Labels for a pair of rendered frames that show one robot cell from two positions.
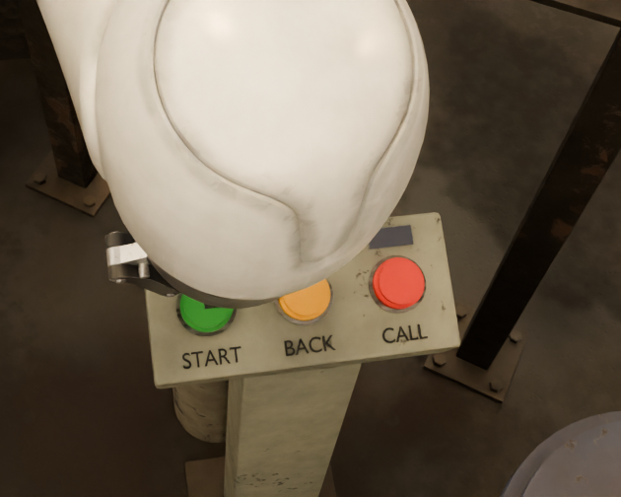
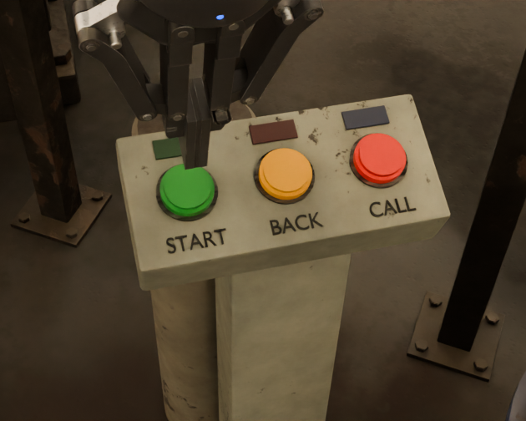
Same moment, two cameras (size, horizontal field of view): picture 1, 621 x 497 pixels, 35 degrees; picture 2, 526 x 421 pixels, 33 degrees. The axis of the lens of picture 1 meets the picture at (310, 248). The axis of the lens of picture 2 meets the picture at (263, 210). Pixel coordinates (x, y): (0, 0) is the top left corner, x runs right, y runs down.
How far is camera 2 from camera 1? 22 cm
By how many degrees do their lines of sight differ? 11
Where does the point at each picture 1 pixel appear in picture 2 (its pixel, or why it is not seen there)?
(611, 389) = not seen: outside the picture
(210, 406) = (200, 393)
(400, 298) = (383, 169)
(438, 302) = (422, 175)
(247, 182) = not seen: outside the picture
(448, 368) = (432, 352)
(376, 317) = (361, 192)
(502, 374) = (484, 354)
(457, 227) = not seen: hidden behind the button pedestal
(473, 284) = (444, 276)
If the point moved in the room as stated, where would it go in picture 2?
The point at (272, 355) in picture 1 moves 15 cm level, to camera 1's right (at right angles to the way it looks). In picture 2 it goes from (259, 235) to (464, 251)
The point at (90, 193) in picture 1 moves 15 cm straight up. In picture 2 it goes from (72, 226) to (58, 160)
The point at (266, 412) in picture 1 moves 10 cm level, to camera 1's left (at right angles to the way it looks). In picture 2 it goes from (257, 331) to (141, 322)
